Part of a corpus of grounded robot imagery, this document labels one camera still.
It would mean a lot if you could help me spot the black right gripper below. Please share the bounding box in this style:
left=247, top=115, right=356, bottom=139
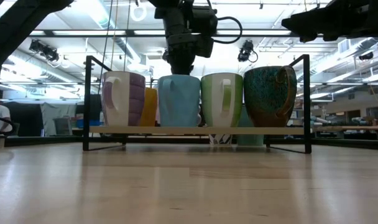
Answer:
left=281, top=0, right=378, bottom=43

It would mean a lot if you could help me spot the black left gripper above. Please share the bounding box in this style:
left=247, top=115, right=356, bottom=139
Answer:
left=162, top=32, right=196, bottom=76

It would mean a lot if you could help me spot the green white striped mug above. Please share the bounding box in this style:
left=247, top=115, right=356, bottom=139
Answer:
left=200, top=72, right=244, bottom=128

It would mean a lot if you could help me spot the yellow mug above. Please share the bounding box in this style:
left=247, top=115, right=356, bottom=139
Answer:
left=139, top=87, right=159, bottom=127

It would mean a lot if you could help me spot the purple white striped mug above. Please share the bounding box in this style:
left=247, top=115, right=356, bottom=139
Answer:
left=101, top=70, right=146, bottom=127

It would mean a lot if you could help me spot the dark speckled brown mug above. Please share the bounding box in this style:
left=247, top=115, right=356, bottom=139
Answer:
left=243, top=65, right=298, bottom=128

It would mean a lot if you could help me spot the white patterned mug blue rim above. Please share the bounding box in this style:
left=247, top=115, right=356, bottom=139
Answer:
left=208, top=134, right=233, bottom=146

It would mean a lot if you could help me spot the black ceiling-mounted device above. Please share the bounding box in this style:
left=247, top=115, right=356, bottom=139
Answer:
left=29, top=39, right=61, bottom=63
left=358, top=51, right=375, bottom=62
left=237, top=39, right=259, bottom=63

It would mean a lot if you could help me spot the black overhead crossbar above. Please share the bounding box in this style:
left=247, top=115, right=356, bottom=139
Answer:
left=29, top=29, right=292, bottom=39

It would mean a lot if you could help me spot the wooden background table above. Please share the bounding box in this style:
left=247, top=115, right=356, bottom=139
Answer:
left=313, top=124, right=378, bottom=131

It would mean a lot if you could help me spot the blue storage bin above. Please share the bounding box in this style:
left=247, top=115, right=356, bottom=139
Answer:
left=76, top=119, right=101, bottom=129

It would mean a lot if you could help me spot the grey draped cloth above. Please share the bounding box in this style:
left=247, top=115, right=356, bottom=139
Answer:
left=39, top=102, right=78, bottom=137

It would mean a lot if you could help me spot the black curtain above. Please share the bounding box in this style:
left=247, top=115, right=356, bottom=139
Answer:
left=2, top=101, right=42, bottom=138

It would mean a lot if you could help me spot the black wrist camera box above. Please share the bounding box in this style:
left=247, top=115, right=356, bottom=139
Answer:
left=191, top=5, right=219, bottom=59

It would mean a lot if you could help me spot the black looped cable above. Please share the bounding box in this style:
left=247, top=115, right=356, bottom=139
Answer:
left=212, top=16, right=243, bottom=44

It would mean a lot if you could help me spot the wooden shelf black metal frame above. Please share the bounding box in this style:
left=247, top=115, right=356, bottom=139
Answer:
left=82, top=54, right=312, bottom=154

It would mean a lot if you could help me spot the black aluminium table frame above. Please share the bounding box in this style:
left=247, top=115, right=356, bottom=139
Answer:
left=0, top=133, right=378, bottom=151

